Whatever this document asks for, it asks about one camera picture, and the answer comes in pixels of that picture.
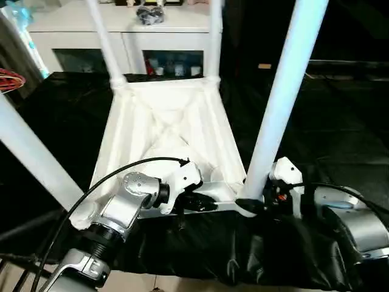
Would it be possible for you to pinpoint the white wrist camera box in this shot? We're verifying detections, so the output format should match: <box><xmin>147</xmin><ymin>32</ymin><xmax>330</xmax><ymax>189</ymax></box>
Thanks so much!
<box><xmin>157</xmin><ymin>161</ymin><xmax>204</xmax><ymax>216</ymax></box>
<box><xmin>269</xmin><ymin>157</ymin><xmax>305</xmax><ymax>218</ymax></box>

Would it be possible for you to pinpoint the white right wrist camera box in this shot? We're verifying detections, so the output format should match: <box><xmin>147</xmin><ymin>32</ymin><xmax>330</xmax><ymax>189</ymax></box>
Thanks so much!
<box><xmin>269</xmin><ymin>157</ymin><xmax>305</xmax><ymax>218</ymax></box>

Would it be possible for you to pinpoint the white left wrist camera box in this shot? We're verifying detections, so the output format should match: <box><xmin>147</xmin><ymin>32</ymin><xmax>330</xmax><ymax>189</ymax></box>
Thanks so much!
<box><xmin>157</xmin><ymin>161</ymin><xmax>204</xmax><ymax>216</ymax></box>

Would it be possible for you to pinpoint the black work mat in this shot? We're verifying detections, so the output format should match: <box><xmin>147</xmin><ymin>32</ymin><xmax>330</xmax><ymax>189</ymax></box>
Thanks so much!
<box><xmin>0</xmin><ymin>70</ymin><xmax>389</xmax><ymax>292</ymax></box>

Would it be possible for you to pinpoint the white plastic table top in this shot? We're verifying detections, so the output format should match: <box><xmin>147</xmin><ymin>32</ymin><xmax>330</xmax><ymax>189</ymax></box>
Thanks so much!
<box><xmin>70</xmin><ymin>75</ymin><xmax>262</xmax><ymax>231</ymax></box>

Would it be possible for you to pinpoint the shiny ornament on cabinet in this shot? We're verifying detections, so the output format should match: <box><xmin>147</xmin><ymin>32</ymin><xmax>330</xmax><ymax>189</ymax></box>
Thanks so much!
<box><xmin>136</xmin><ymin>5</ymin><xmax>166</xmax><ymax>26</ymax></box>

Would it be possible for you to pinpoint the white cabinet with glass doors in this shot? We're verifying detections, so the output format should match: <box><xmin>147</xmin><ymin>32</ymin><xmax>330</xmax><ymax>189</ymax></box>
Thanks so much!
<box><xmin>27</xmin><ymin>0</ymin><xmax>219</xmax><ymax>77</ymax></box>

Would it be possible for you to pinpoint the black metal stand frame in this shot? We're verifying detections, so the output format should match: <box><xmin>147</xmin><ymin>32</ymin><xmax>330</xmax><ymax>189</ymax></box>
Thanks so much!
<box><xmin>0</xmin><ymin>252</ymin><xmax>37</xmax><ymax>292</ymax></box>

